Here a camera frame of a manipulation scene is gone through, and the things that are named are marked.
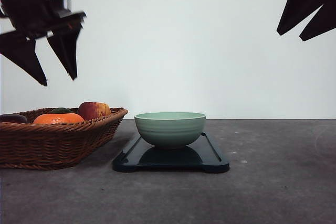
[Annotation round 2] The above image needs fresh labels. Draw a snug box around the green lime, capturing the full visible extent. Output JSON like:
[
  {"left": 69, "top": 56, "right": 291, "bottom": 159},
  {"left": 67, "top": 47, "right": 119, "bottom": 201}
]
[{"left": 50, "top": 107, "right": 75, "bottom": 114}]

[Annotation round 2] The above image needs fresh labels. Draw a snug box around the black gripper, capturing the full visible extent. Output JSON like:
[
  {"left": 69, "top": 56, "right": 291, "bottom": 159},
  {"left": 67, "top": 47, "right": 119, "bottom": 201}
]
[{"left": 0, "top": 0, "right": 86, "bottom": 86}]

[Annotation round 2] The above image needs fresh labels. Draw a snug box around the red yellow apple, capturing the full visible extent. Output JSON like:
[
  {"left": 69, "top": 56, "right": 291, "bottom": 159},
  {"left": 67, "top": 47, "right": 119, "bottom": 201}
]
[{"left": 78, "top": 102, "right": 111, "bottom": 121}]

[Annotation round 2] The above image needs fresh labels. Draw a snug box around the green ceramic bowl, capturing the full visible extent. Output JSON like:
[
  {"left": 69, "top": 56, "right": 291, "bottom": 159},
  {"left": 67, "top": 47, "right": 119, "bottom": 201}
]
[{"left": 134, "top": 112, "right": 206, "bottom": 147}]

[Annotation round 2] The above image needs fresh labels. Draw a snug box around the orange mandarin fruit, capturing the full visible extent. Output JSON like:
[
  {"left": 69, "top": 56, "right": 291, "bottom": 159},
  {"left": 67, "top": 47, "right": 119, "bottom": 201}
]
[{"left": 33, "top": 113, "right": 84, "bottom": 124}]

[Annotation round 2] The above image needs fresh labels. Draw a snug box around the dark purple plum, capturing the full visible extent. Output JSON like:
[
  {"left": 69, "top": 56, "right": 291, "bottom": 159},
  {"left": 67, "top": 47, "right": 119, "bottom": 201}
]
[{"left": 0, "top": 114, "right": 27, "bottom": 123}]

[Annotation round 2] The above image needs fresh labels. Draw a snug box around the black rectangular tray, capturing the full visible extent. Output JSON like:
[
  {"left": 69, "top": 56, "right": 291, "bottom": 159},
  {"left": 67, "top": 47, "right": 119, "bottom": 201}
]
[{"left": 112, "top": 132, "right": 230, "bottom": 173}]

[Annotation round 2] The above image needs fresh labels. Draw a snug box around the brown wicker basket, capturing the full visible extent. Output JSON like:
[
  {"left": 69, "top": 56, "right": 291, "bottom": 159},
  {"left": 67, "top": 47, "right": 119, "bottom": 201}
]
[{"left": 0, "top": 107, "right": 128, "bottom": 170}]

